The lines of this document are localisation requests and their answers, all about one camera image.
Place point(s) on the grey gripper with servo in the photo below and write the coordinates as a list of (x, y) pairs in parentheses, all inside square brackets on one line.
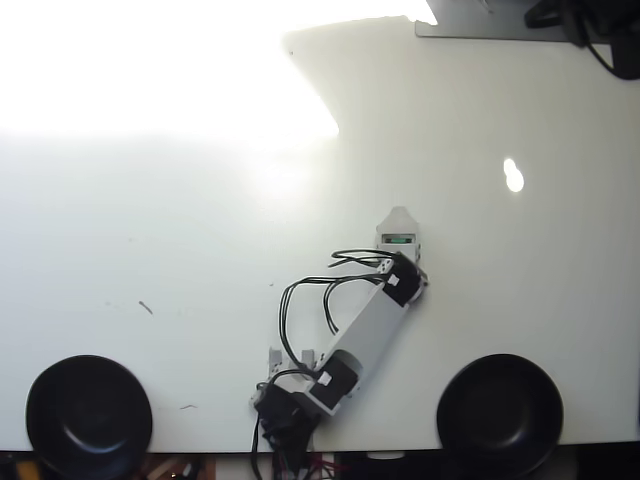
[(417, 250)]

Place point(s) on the white Koch robot arm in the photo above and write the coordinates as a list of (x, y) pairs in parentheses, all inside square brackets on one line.
[(370, 330)]

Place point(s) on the grey metal stand base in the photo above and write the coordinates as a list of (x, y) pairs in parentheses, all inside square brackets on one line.
[(475, 30)]

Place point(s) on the black round bowl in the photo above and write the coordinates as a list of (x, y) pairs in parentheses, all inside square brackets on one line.
[(89, 417), (500, 415)]

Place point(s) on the black device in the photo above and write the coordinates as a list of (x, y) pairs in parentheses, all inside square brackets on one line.
[(627, 60)]

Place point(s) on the yellow object under table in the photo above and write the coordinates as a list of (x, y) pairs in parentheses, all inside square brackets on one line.
[(27, 472)]

